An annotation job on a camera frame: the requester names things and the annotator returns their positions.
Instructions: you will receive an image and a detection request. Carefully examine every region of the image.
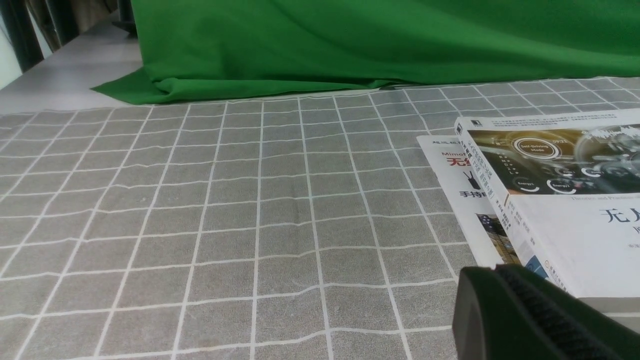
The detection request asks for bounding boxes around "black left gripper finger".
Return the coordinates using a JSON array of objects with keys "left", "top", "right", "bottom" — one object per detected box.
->
[{"left": 452, "top": 264, "right": 640, "bottom": 360}]

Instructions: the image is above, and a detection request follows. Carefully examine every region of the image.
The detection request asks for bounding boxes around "white self-driving book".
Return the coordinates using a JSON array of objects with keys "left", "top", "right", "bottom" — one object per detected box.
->
[{"left": 454, "top": 109, "right": 640, "bottom": 314}]

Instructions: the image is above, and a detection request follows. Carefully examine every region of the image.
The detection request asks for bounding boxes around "white bottom magazine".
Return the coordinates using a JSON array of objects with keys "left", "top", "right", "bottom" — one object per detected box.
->
[{"left": 417, "top": 136, "right": 521, "bottom": 268}]

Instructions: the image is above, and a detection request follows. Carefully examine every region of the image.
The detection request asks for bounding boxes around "grey checked tablecloth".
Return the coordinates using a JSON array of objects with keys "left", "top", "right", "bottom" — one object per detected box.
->
[{"left": 0, "top": 78, "right": 639, "bottom": 360}]

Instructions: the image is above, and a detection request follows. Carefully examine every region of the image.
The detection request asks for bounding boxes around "green backdrop cloth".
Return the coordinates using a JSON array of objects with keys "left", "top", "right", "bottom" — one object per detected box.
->
[{"left": 94, "top": 0, "right": 640, "bottom": 105}]

